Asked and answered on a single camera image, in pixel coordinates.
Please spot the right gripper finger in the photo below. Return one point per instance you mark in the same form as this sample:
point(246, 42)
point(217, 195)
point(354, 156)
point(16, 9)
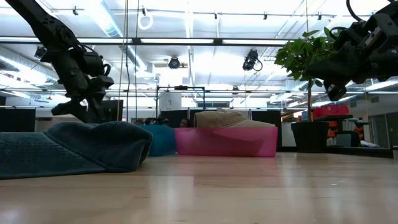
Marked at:
point(335, 91)
point(335, 67)

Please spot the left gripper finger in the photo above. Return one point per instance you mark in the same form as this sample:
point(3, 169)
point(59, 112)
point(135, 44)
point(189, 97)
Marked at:
point(97, 109)
point(74, 109)

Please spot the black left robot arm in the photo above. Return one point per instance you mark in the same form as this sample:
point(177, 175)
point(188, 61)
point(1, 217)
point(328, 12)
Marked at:
point(46, 25)

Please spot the dark monitor screen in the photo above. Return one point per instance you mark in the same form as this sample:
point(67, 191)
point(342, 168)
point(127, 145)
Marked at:
point(113, 110)

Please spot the red plastic crate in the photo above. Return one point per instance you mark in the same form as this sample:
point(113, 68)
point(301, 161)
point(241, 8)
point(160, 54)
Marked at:
point(331, 111)

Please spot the black side table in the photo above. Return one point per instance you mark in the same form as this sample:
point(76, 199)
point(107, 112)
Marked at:
point(335, 117)

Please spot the orange object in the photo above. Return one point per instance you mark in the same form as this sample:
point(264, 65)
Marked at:
point(332, 129)

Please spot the green leafy small tree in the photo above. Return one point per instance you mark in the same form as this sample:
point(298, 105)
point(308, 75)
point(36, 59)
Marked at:
point(298, 56)

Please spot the black ceiling spotlight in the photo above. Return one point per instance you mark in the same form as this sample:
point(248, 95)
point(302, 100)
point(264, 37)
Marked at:
point(249, 59)
point(40, 52)
point(174, 63)

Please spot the black plant pot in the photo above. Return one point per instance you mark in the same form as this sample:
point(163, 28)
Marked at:
point(309, 137)

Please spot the person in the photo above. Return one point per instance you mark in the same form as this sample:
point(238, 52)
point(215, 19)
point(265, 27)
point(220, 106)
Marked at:
point(161, 120)
point(184, 123)

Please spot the blue plastic bin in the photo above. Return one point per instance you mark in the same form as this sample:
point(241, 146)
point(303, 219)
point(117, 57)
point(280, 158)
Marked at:
point(163, 144)

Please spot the pink plastic bin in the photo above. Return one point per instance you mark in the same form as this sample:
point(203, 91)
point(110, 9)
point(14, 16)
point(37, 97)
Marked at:
point(224, 143)

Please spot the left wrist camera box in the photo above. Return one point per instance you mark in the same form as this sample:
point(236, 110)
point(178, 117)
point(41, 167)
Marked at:
point(94, 63)

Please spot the black low wall panel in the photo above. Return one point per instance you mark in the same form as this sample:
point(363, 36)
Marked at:
point(17, 119)

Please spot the black overhead rail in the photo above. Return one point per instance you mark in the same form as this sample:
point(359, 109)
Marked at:
point(136, 41)

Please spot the black metal frame rack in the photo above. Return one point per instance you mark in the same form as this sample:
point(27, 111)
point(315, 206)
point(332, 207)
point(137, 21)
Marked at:
point(180, 88)

